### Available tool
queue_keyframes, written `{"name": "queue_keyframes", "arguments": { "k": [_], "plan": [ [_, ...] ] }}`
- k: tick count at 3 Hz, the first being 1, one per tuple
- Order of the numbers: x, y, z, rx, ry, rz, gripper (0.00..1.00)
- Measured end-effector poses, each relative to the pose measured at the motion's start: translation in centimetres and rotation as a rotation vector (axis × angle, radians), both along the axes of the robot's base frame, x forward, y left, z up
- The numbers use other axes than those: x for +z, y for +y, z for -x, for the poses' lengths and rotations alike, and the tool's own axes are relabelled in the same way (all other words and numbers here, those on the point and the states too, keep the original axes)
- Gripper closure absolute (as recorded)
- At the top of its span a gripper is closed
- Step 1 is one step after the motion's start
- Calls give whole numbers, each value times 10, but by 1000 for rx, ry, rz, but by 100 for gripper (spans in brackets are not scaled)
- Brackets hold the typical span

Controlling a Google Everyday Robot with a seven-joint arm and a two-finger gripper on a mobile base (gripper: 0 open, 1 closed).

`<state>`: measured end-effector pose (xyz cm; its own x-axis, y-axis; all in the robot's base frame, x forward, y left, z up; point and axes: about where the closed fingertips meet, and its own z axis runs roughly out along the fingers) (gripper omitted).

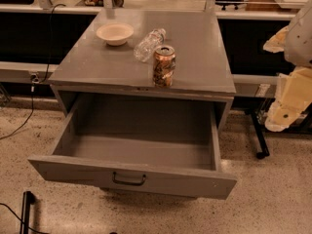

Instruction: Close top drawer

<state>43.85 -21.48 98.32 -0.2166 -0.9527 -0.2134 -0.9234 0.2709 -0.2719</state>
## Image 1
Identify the black stand foot bottom left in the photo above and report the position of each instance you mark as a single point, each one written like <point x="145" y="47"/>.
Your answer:
<point x="28" y="199"/>

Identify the beige paper bowl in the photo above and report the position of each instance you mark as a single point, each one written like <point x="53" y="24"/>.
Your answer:
<point x="115" y="34"/>

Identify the orange patterned drink can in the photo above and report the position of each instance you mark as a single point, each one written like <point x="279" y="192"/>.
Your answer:
<point x="164" y="65"/>

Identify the black top drawer handle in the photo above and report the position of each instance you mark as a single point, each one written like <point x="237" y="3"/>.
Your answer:
<point x="128" y="180"/>

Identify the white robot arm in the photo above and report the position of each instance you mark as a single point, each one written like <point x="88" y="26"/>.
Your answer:
<point x="302" y="22"/>

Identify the grey top drawer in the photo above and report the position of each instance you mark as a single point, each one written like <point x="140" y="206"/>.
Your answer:
<point x="174" y="142"/>

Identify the black stand leg right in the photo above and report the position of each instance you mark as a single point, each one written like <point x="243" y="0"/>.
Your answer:
<point x="264" y="152"/>

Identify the clear plastic water bottle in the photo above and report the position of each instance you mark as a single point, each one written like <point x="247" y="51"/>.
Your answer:
<point x="146" y="47"/>

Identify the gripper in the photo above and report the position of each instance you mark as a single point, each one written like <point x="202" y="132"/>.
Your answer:
<point x="300" y="41"/>

